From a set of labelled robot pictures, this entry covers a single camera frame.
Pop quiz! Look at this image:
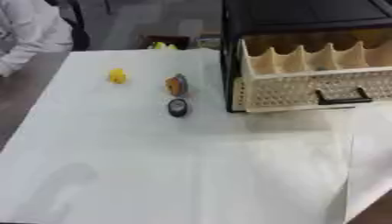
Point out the pale compartment drawer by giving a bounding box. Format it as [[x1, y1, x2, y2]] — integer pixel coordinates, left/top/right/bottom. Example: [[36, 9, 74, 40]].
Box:
[[231, 38, 392, 114]]

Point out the orange and grey round toy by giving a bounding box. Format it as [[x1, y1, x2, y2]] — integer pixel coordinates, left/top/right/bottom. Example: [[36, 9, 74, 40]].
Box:
[[164, 73, 190, 98]]

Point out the yellow-green toy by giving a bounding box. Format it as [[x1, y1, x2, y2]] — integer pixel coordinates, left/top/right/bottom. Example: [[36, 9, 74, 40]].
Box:
[[147, 41, 179, 51]]

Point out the dark brown box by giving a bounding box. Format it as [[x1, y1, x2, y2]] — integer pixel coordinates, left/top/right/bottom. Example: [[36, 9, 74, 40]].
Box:
[[137, 34, 192, 51]]

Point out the yellow toy block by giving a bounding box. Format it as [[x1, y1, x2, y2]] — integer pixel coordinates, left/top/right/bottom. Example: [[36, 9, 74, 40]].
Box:
[[107, 67, 129, 85]]

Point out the person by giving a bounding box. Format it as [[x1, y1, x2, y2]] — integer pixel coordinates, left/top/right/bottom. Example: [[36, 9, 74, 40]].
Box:
[[0, 0, 75, 78]]

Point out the black drawer handle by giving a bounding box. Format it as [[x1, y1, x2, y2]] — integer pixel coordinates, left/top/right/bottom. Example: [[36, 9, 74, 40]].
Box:
[[313, 87, 374, 106]]

